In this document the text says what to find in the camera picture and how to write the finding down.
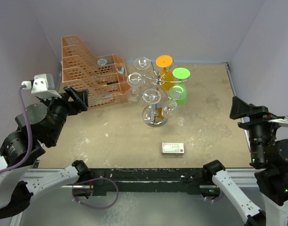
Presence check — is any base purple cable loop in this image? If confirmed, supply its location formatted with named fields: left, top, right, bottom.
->
left=72, top=177, right=120, bottom=209

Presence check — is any orange plastic goblet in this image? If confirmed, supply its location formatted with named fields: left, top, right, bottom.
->
left=156, top=55, right=174, bottom=91

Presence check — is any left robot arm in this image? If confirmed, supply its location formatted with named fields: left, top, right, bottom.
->
left=0, top=86, right=91, bottom=219

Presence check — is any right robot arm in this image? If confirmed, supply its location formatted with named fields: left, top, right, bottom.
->
left=202, top=97, right=288, bottom=226

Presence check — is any orange plastic file organizer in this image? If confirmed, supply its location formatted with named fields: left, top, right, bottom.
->
left=61, top=35, right=130, bottom=108

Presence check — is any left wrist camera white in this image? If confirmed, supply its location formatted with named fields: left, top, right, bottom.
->
left=21, top=73, right=62, bottom=99

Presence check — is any small white card box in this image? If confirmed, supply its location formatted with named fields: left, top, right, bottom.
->
left=161, top=143, right=185, bottom=155

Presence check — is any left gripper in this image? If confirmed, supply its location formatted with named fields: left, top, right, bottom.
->
left=40, top=86, right=89, bottom=144

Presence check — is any green plastic goblet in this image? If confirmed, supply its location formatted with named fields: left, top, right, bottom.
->
left=173, top=67, right=191, bottom=106

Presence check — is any black mounting frame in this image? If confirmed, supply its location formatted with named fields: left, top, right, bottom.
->
left=76, top=168, right=219, bottom=196

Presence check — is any chrome wine glass rack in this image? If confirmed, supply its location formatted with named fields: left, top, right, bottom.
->
left=128, top=55, right=190, bottom=127

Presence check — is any clear wine glass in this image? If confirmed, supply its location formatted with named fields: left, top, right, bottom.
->
left=134, top=56, right=151, bottom=70
left=127, top=73, right=144, bottom=104
left=162, top=85, right=185, bottom=118
left=142, top=89, right=161, bottom=124

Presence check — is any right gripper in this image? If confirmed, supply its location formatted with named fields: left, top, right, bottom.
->
left=229, top=94, right=287, bottom=163

